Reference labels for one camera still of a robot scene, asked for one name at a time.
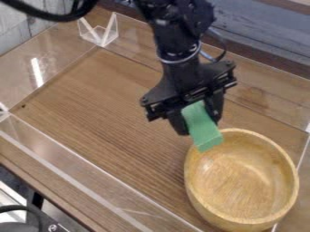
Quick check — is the brown wooden bowl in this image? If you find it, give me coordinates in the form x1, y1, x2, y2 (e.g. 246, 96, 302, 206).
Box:
184, 129, 299, 232

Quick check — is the black cable on floor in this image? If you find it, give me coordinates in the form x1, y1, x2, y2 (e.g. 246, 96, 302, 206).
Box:
0, 205, 44, 232

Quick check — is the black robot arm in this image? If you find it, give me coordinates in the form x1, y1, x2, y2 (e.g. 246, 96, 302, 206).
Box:
135, 0, 236, 136

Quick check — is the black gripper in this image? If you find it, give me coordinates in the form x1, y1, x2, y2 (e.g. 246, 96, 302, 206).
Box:
140, 57, 236, 136

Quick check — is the green rectangular block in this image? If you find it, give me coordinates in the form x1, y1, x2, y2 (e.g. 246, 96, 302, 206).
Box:
181, 101, 223, 152

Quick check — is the clear acrylic enclosure wall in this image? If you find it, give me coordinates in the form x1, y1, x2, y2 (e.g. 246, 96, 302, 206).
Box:
0, 9, 310, 232

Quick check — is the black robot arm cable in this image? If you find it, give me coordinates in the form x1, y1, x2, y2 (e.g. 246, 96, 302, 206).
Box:
0, 0, 100, 24

